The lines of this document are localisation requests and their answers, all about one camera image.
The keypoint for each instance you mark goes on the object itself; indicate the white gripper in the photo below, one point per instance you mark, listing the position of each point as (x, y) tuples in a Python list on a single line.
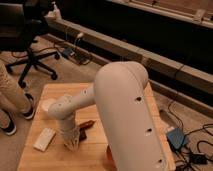
[(70, 132)]

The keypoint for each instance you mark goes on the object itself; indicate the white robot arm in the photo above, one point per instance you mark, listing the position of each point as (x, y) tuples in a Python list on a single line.
[(118, 93)]

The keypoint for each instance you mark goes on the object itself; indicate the white flat eraser pad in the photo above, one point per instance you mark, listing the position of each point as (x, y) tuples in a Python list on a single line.
[(44, 139)]

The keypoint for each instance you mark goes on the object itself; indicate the red marker pen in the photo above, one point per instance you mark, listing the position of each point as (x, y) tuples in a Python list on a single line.
[(87, 124)]

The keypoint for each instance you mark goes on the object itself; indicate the red bowl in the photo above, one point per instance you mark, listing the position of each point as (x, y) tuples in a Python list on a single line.
[(109, 155)]

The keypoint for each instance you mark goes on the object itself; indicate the white paper cup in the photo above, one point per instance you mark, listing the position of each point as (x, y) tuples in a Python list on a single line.
[(47, 103)]

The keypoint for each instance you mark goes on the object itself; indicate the seated person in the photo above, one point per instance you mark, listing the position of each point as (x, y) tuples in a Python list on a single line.
[(24, 102)]

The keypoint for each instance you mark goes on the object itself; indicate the blue device on floor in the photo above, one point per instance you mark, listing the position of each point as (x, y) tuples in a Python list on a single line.
[(67, 53)]

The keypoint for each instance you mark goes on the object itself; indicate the blue power adapter box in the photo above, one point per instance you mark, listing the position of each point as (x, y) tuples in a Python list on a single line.
[(177, 139)]

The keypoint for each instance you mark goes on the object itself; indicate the black office chair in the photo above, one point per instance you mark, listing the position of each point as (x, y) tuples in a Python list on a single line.
[(21, 21)]

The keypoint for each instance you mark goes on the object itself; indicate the white spray bottle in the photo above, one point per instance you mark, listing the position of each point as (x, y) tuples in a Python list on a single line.
[(55, 13)]

